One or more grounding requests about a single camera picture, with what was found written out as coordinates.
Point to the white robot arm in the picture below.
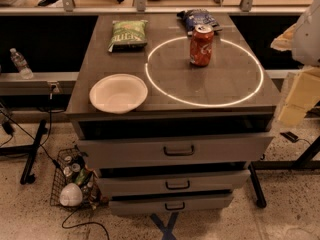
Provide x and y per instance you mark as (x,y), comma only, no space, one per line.
(302,39)

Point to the black right table leg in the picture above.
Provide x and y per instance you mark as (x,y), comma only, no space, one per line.
(304,162)

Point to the drawer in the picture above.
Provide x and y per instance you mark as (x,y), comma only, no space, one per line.
(170,204)
(171,151)
(172,183)

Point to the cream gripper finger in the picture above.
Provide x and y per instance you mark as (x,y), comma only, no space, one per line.
(303,95)
(284,41)

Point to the blue chip bag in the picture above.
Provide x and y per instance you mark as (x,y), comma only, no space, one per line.
(194,17)

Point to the white round object in basket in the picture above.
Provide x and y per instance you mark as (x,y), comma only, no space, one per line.
(71,195)

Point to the green jalapeno chip bag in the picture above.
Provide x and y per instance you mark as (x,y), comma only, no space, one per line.
(128,34)

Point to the black wire basket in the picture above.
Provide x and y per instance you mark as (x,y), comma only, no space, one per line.
(72,168)

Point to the grey drawer cabinet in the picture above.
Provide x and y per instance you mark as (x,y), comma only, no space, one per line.
(232,95)

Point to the wall power outlet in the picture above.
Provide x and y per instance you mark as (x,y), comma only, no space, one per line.
(55,87)

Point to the top drawer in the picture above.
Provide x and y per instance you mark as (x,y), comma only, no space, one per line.
(171,151)

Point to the red coke can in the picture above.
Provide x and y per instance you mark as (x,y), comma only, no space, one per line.
(201,45)

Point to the middle drawer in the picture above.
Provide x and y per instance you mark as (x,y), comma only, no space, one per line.
(172,183)

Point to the clear plastic water bottle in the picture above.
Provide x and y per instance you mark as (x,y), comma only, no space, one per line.
(21,64)

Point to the grey window rail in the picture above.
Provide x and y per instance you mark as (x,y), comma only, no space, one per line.
(87,7)

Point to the black table leg stand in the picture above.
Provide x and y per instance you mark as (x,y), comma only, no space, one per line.
(29,150)

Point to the bottom drawer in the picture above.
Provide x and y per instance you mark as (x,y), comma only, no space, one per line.
(170,204)

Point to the white paper bowl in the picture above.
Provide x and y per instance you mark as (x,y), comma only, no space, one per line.
(118,93)

